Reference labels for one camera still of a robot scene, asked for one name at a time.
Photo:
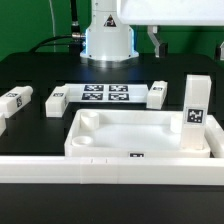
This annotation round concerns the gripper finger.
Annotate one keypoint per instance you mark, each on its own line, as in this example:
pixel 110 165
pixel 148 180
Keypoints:
pixel 219 53

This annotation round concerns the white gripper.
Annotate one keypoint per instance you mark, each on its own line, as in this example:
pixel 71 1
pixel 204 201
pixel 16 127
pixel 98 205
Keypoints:
pixel 169 13

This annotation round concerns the white desk top tray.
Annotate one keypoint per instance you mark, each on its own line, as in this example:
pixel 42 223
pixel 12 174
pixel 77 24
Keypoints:
pixel 129 134

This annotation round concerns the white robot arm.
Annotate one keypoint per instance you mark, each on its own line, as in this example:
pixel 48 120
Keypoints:
pixel 110 37

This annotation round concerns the white right obstacle rail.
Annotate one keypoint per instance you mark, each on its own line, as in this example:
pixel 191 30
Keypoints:
pixel 214 135

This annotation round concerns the white obstacle rail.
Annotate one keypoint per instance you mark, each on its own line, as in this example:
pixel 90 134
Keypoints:
pixel 87 170
pixel 214 135

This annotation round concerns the white marker base plate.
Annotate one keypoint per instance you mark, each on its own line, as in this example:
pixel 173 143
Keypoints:
pixel 117 93

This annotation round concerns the white front obstacle rail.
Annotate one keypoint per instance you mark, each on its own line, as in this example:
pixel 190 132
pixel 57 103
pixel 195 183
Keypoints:
pixel 87 170

